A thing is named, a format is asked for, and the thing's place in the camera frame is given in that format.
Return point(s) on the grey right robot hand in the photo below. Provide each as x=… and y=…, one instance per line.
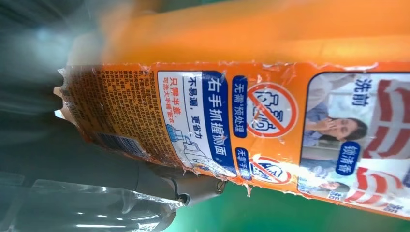
x=38, y=144

